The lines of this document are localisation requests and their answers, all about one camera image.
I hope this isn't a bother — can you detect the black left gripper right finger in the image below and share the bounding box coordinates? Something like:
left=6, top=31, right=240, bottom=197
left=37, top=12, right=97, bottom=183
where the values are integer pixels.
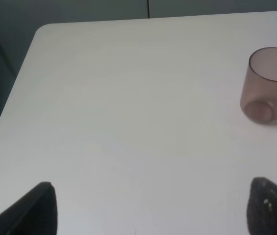
left=247, top=177, right=277, bottom=235

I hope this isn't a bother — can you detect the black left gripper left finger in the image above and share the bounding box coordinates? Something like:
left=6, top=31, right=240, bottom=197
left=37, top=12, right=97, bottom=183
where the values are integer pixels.
left=0, top=182, right=58, bottom=235

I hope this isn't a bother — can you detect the pink translucent plastic cup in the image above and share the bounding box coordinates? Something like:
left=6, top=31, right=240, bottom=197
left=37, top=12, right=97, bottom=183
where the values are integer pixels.
left=240, top=47, right=277, bottom=123

